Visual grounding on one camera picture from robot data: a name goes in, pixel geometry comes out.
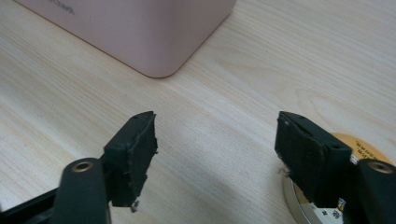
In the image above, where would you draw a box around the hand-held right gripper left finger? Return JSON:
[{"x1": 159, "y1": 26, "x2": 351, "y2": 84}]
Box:
[{"x1": 103, "y1": 110, "x2": 159, "y2": 213}]

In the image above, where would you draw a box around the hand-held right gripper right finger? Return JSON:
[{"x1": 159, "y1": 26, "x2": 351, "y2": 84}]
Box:
[{"x1": 274, "y1": 110, "x2": 355, "y2": 210}]

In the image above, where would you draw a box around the round tin with yellow label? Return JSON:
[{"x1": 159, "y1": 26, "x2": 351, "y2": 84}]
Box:
[{"x1": 281, "y1": 132, "x2": 394, "y2": 224}]

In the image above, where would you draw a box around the pink plastic storage box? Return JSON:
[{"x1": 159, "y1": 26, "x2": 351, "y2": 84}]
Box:
[{"x1": 13, "y1": 0, "x2": 238, "y2": 79}]

